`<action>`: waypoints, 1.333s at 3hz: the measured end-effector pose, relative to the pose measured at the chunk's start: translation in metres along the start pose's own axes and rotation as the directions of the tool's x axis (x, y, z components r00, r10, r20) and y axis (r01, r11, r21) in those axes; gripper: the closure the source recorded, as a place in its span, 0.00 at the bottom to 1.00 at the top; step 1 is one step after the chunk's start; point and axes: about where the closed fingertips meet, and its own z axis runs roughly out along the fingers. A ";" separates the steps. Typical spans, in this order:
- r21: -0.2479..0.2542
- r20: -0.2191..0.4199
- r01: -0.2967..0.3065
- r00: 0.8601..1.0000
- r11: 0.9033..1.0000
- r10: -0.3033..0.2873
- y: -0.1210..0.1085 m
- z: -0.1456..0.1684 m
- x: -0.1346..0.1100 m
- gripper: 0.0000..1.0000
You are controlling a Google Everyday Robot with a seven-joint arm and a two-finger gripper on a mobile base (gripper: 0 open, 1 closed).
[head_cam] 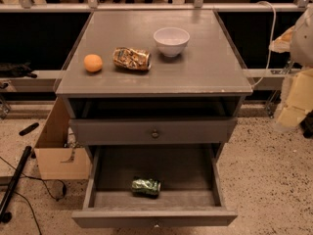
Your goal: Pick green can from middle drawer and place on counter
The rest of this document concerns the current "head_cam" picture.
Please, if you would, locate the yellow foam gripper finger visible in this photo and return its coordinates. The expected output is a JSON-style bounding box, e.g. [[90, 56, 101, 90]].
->
[[276, 68, 313, 128], [269, 26, 293, 53]]

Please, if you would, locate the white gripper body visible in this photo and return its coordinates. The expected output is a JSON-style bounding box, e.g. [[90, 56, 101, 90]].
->
[[290, 7, 313, 67]]

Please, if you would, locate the crushed green can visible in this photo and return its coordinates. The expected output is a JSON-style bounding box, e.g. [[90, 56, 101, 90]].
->
[[131, 178, 160, 197]]

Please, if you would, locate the closed grey upper drawer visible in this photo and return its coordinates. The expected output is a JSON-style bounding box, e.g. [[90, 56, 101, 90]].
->
[[69, 117, 237, 145]]

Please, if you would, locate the open grey bottom drawer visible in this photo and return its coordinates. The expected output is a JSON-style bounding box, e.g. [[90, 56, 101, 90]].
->
[[72, 145, 237, 228]]

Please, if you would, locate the grey wooden drawer cabinet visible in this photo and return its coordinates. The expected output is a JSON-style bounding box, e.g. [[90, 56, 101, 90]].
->
[[54, 9, 254, 155]]

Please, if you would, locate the crushed brown can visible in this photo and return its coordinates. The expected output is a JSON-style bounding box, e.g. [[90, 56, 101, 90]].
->
[[112, 47, 152, 71]]

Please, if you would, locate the white bowl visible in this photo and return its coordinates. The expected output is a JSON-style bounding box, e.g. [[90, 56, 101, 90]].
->
[[154, 27, 190, 57]]

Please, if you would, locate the orange fruit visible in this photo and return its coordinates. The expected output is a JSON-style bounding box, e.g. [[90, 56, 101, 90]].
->
[[83, 54, 103, 72]]

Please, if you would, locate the cardboard box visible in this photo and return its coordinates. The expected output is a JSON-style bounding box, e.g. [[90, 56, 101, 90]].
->
[[34, 99, 91, 180]]

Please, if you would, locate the black object on ledge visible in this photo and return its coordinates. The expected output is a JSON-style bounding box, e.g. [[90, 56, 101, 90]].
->
[[0, 62, 37, 78]]

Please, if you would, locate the small black floor object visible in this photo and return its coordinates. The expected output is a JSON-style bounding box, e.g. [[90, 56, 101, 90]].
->
[[19, 122, 39, 136]]

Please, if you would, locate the black pole on floor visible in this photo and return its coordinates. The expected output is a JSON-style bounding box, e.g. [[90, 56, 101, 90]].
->
[[0, 146, 32, 223]]

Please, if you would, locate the metal railing frame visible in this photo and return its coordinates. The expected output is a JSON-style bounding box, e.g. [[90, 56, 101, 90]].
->
[[0, 0, 313, 93]]

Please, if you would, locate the black cable on floor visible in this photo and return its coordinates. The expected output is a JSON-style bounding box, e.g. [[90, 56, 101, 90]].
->
[[0, 156, 68, 235]]

